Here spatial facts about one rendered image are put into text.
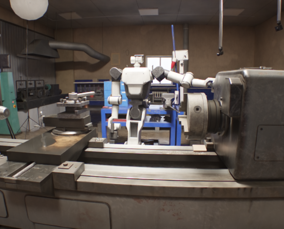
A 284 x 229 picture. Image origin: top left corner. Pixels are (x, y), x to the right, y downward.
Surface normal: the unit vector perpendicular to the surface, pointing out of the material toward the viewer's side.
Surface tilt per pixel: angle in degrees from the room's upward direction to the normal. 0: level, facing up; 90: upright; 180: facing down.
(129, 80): 86
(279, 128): 90
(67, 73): 90
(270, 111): 90
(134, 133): 81
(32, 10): 133
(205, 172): 49
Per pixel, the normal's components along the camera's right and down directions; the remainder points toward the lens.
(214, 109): -0.08, -0.39
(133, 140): -0.22, 0.00
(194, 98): -0.06, -0.69
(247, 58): -0.10, 0.18
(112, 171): 0.00, -0.98
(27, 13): 0.29, 0.87
